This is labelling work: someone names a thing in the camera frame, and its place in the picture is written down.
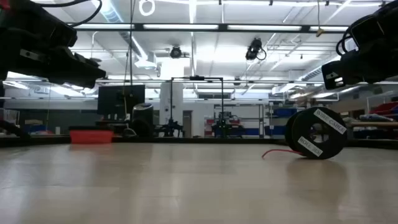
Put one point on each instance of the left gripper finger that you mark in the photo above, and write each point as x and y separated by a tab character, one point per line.
81	76
88	62

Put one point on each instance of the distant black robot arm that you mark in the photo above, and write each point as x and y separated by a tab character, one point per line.
222	128
171	127

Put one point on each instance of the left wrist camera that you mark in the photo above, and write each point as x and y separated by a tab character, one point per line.
37	21

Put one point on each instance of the black aluminium table frame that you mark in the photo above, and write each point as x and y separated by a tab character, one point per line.
186	140

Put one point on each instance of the red plastic bin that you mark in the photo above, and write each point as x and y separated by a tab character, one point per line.
91	137

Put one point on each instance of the black monitor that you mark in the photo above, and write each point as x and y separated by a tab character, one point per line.
121	99

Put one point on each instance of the blue storage bin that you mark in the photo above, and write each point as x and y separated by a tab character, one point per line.
275	130
284	112

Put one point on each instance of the black ceiling camera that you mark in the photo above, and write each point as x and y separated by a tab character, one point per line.
253	49
175	52

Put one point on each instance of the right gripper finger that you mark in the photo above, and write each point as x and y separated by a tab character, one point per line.
334	76

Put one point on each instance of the wooden workbench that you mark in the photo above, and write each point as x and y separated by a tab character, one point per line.
373	124

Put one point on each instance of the black overhead frame beam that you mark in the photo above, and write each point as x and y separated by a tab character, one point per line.
217	27

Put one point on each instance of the metal shelving rack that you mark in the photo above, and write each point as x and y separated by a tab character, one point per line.
262	121

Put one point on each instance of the distant black station frame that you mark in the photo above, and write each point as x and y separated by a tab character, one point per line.
199	77

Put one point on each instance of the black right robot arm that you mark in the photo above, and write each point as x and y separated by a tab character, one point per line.
390	6

